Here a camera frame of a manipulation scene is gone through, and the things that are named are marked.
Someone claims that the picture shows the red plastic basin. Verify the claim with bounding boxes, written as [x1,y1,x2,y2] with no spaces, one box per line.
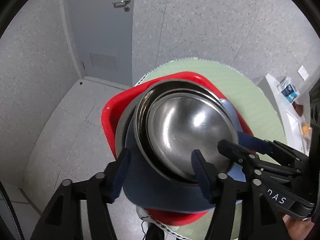
[101,72,253,227]

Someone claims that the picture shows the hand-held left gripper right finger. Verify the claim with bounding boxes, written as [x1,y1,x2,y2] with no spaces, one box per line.
[191,149,288,240]

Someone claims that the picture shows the door vent grille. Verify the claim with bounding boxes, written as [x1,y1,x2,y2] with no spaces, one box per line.
[89,53,118,70]

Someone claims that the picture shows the green and white lace tablecloth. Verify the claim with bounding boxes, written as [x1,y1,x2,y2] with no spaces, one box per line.
[134,57,288,240]

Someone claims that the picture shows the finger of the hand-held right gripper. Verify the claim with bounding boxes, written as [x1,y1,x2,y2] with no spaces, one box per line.
[237,131,309,165]
[217,140,302,182]

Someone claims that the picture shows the white sink basin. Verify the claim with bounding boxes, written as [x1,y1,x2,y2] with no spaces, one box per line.
[286,112,310,153]

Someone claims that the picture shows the medium steel bowl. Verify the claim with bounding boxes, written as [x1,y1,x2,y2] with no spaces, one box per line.
[134,79,239,183]

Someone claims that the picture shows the white wall socket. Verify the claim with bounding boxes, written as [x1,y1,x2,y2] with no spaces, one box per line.
[299,66,311,79]

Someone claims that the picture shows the blue tissue packet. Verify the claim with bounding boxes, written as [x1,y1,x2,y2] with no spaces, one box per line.
[280,77,300,103]

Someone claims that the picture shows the large steel bowl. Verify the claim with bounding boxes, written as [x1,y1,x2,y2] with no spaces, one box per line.
[115,97,140,160]

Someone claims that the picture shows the blue plastic bowl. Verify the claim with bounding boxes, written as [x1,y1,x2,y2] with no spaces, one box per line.
[124,99,250,214]

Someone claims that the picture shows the grey door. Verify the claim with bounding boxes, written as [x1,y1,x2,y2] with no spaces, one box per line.
[59,0,137,85]

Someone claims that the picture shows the small steel bowl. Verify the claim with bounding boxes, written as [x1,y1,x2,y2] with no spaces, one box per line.
[144,88,238,180]
[150,95,238,178]

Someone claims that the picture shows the person's right hand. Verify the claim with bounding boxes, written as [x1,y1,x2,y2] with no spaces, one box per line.
[285,216,313,240]

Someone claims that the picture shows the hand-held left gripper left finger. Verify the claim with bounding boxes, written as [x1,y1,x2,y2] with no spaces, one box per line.
[30,148,132,240]

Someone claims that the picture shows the white vanity counter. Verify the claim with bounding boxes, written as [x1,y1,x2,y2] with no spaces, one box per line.
[257,73,320,155]

